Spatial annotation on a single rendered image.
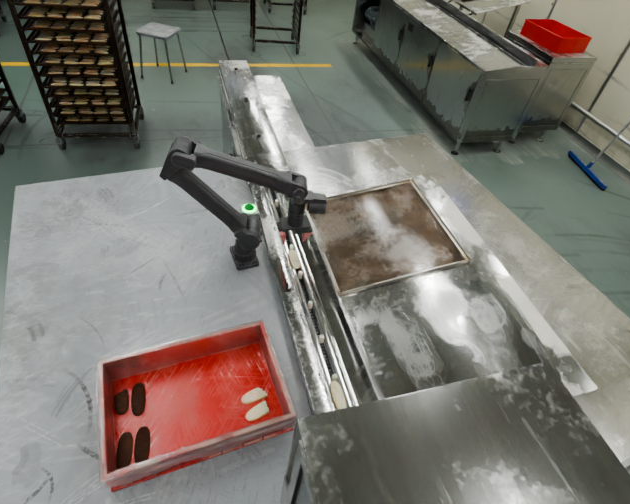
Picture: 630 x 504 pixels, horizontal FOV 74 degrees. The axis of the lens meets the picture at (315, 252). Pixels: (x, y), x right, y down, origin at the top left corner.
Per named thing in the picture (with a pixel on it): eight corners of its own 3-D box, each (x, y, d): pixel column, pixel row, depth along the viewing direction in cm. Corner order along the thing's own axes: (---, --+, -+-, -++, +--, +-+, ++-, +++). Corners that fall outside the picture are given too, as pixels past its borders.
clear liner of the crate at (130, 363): (101, 376, 120) (92, 358, 113) (264, 334, 136) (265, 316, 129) (106, 499, 99) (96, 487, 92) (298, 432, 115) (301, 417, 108)
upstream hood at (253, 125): (219, 71, 270) (218, 58, 264) (246, 71, 275) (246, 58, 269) (250, 186, 187) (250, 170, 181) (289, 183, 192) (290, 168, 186)
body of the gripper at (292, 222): (310, 230, 149) (313, 214, 143) (282, 233, 146) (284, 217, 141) (306, 218, 153) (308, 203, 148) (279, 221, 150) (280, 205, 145)
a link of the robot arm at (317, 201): (293, 174, 139) (294, 189, 133) (327, 176, 140) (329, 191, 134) (291, 202, 148) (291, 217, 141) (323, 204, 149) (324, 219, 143)
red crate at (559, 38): (518, 33, 402) (524, 18, 393) (546, 33, 413) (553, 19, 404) (555, 53, 369) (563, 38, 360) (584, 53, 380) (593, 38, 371)
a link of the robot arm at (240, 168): (176, 147, 131) (169, 166, 123) (179, 131, 127) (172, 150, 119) (303, 186, 144) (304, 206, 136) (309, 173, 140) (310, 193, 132)
